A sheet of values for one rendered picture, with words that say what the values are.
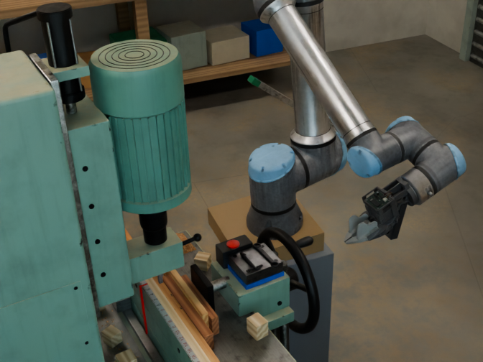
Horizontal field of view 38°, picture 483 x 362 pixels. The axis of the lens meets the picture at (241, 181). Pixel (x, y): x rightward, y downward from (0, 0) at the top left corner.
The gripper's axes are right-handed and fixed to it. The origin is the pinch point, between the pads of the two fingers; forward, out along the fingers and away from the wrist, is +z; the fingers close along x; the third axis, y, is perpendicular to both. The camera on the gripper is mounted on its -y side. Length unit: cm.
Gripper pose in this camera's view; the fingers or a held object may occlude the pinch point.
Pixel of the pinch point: (349, 241)
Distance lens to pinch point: 182.2
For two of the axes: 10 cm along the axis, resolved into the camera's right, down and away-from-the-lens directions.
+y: -3.4, -6.9, -6.4
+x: 4.7, 4.6, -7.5
